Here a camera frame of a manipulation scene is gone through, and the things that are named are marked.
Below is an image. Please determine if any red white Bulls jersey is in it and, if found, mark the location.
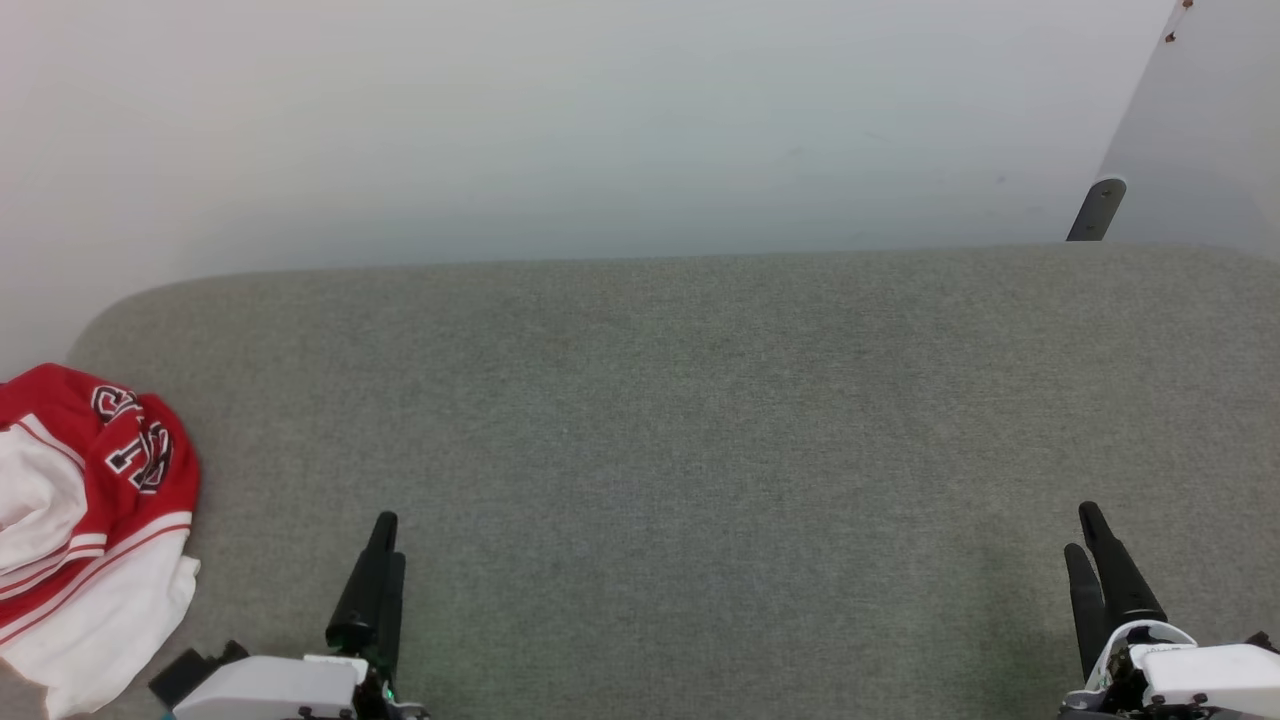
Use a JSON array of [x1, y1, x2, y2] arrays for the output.
[[0, 363, 202, 719]]

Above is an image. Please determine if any white flat panel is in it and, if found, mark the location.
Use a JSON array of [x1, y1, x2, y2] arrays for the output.
[[1095, 0, 1280, 261]]

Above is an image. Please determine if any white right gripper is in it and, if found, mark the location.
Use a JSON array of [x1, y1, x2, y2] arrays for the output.
[[1060, 502, 1280, 720]]

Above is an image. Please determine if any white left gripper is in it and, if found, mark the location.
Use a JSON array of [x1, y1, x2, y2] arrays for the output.
[[172, 512, 431, 720]]

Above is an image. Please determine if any dark grey metal bracket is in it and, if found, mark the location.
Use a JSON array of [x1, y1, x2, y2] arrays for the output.
[[1066, 178, 1128, 242]]

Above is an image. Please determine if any grey fabric sofa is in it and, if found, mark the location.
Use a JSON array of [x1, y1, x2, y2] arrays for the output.
[[0, 243, 1280, 720]]

